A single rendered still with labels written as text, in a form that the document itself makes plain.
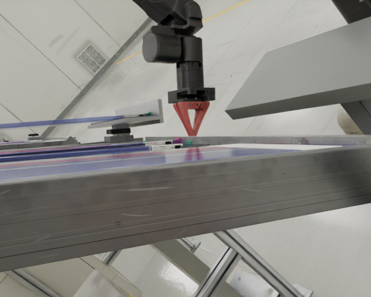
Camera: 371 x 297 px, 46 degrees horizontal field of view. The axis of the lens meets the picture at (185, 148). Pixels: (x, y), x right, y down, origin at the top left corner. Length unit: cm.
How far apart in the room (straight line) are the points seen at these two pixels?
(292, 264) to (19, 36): 762
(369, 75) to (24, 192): 71
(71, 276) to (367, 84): 141
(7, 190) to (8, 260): 5
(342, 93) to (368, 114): 19
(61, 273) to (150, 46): 122
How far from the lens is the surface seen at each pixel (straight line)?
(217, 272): 125
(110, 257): 189
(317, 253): 154
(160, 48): 86
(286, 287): 143
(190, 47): 90
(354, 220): 154
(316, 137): 58
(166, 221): 36
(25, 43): 865
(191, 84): 89
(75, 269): 189
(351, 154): 48
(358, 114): 112
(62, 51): 873
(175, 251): 138
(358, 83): 90
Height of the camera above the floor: 103
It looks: 21 degrees down
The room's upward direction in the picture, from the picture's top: 46 degrees counter-clockwise
